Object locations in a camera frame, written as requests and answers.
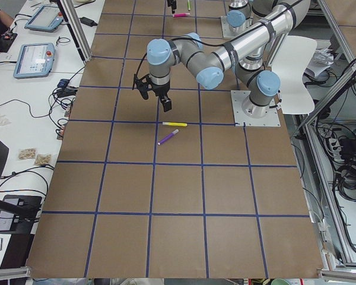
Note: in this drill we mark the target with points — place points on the purple marker pen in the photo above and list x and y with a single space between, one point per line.
168 137

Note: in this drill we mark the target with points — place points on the black power adapter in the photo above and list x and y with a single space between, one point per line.
88 22

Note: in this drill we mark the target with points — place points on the pink marker pen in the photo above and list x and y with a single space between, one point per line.
185 14

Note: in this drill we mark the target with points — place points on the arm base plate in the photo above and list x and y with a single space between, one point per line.
248 114
227 30

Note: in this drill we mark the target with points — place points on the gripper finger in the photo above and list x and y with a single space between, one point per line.
166 103
172 3
144 95

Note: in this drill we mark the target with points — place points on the teach pendant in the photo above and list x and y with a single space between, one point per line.
34 60
47 19

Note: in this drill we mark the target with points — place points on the white plastic chair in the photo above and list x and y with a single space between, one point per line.
290 57

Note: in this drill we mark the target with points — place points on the upper teach pendant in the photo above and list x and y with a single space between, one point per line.
47 19

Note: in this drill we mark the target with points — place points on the lower teach pendant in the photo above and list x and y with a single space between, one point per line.
34 60

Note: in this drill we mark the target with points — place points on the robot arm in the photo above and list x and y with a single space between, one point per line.
243 54
237 19

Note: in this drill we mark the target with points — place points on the yellow marker pen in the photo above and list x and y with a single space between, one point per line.
180 124

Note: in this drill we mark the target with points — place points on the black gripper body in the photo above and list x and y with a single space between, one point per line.
161 90

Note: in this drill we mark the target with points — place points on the aluminium frame post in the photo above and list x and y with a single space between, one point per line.
70 16

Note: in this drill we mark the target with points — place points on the bag of brown pieces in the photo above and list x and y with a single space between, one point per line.
27 153

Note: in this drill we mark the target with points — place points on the power strip with cables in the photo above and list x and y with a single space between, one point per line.
342 153

